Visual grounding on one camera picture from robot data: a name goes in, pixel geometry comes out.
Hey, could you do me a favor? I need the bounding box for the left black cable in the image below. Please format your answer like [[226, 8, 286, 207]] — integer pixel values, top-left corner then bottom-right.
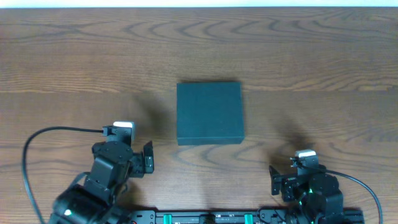
[[21, 126, 105, 224]]

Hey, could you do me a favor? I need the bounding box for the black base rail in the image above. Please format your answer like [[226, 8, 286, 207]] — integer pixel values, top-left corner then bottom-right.
[[124, 208, 365, 224]]

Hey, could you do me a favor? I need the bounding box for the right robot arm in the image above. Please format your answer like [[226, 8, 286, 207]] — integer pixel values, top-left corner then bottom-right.
[[269, 166, 345, 224]]

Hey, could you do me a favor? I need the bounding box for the right black cable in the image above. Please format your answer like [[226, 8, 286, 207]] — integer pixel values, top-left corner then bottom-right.
[[323, 170, 384, 224]]

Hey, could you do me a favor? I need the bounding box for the dark green box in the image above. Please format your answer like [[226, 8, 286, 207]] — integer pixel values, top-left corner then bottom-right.
[[177, 82, 245, 146]]

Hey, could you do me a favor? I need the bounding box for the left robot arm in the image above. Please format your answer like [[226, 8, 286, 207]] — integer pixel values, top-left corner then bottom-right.
[[49, 141, 154, 224]]

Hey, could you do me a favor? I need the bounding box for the black cable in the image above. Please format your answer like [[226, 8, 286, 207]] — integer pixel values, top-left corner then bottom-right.
[[323, 170, 384, 224], [21, 126, 105, 224]]

